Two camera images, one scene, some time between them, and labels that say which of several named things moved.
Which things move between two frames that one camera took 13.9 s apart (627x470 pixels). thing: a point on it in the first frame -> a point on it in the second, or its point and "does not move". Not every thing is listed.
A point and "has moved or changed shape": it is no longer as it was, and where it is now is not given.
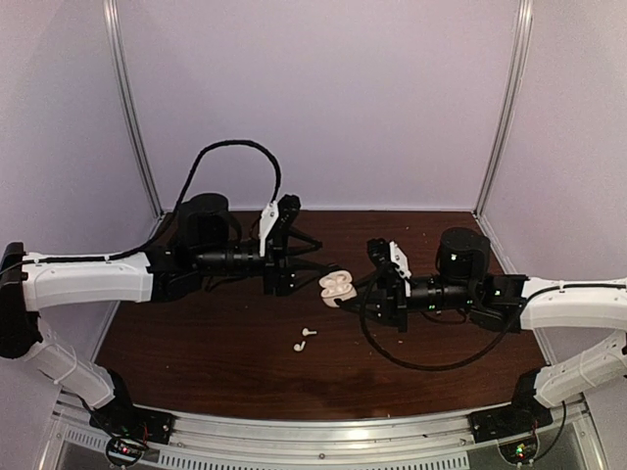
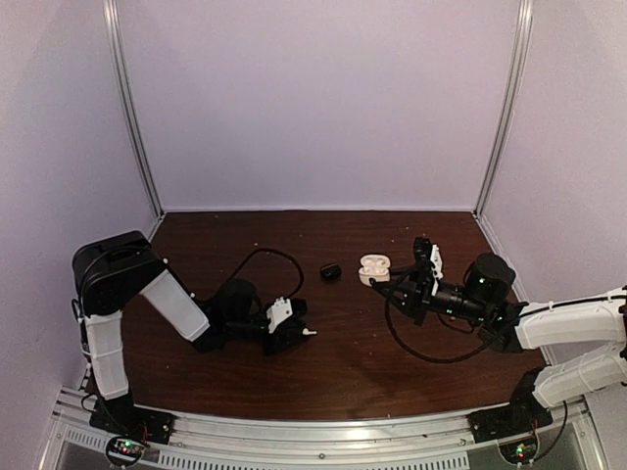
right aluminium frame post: (523, 32) does not move
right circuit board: (520, 451) does not move
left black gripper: (281, 277) -> (281, 340)
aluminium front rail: (567, 440) does not move
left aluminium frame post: (123, 91) does not move
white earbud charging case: (337, 285) has moved or changed shape
